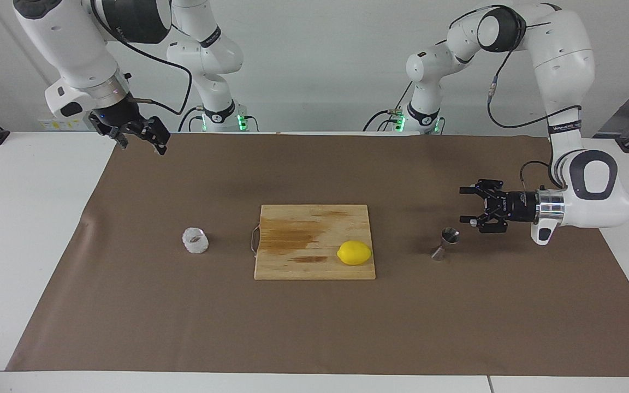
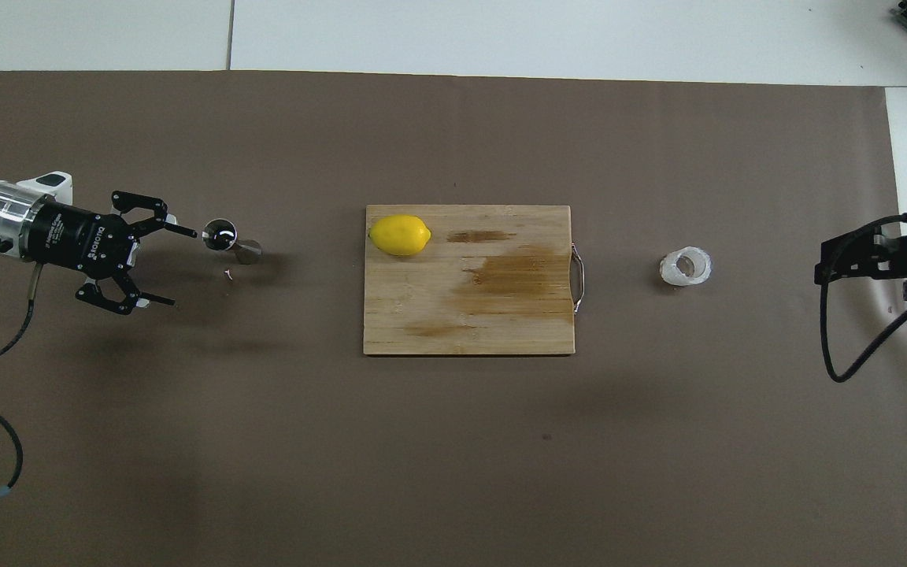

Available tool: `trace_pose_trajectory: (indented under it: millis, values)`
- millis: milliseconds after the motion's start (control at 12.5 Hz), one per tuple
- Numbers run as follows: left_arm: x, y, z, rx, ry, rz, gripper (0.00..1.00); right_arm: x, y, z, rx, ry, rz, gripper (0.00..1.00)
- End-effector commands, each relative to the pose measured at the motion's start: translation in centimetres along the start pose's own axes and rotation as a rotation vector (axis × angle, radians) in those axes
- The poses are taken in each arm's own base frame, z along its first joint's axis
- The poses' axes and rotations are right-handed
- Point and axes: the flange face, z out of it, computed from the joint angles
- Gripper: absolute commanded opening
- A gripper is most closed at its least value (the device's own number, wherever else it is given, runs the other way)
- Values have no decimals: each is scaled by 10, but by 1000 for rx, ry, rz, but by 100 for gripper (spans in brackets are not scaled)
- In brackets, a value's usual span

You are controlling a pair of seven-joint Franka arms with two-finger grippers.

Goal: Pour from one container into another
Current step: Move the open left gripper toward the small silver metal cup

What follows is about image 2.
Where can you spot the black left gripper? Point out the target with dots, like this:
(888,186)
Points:
(79,236)

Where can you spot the steel jigger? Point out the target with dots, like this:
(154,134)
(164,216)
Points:
(221,235)

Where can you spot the yellow lemon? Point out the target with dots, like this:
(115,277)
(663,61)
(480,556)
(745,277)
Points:
(400,235)

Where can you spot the wooden cutting board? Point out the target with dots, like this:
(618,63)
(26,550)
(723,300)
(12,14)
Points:
(422,307)

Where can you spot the brown table mat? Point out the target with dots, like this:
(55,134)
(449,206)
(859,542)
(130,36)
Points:
(422,457)

